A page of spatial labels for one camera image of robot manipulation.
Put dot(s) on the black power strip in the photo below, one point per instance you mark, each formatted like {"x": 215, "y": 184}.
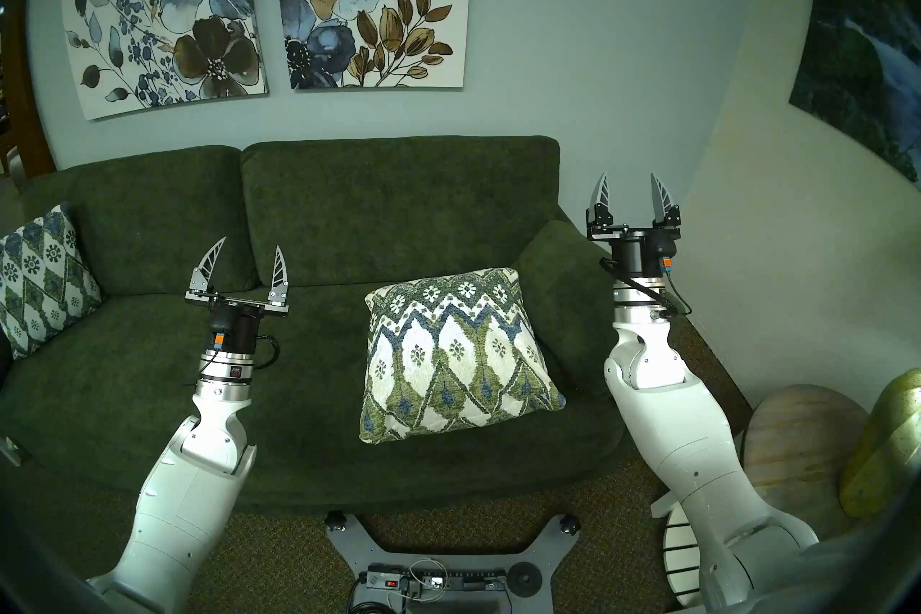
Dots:
{"x": 468, "y": 578}

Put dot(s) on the yellow green speckled lamp base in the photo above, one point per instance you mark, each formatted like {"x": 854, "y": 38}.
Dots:
{"x": 892, "y": 447}

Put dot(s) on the large green white patterned cushion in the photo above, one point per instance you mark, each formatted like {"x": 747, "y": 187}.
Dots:
{"x": 453, "y": 361}

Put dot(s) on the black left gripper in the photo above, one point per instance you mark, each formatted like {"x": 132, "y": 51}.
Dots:
{"x": 234, "y": 332}

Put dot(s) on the wide green sofa back cushion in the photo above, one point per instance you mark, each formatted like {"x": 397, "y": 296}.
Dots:
{"x": 403, "y": 210}

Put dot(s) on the narrow green sofa back cushion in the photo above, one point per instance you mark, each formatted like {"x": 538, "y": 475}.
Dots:
{"x": 144, "y": 217}

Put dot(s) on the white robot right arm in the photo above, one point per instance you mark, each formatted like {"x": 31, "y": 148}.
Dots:
{"x": 683, "y": 447}

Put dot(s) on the waterfall landscape wall picture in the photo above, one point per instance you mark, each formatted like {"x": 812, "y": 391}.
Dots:
{"x": 856, "y": 66}

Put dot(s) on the dark green fabric sofa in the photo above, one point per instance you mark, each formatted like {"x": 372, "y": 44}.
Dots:
{"x": 129, "y": 389}

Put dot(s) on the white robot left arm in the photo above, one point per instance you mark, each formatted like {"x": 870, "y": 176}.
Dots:
{"x": 188, "y": 505}

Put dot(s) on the round wooden side table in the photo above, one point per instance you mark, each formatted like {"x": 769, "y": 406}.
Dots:
{"x": 799, "y": 447}

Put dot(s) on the white bracket piece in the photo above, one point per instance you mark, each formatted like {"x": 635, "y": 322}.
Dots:
{"x": 13, "y": 453}

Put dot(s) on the blue flower canvas painting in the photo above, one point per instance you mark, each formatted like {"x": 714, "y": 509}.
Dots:
{"x": 165, "y": 8}

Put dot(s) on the black base caster wheel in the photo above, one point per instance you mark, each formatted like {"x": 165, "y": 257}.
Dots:
{"x": 570, "y": 523}
{"x": 334, "y": 519}

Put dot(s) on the grey robot base frame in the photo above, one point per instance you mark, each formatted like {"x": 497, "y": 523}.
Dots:
{"x": 360, "y": 544}

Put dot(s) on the small blue white patterned cushion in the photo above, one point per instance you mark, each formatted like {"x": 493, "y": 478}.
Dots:
{"x": 39, "y": 282}

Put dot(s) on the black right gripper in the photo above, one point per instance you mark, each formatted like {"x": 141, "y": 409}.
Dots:
{"x": 637, "y": 253}

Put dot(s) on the green sofa armrest bolster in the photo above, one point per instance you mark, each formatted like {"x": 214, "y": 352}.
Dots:
{"x": 568, "y": 303}

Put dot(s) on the white slatted wooden chair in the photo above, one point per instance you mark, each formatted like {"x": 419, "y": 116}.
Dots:
{"x": 680, "y": 548}

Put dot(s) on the black round base knob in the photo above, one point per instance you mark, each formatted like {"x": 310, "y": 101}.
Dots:
{"x": 524, "y": 579}

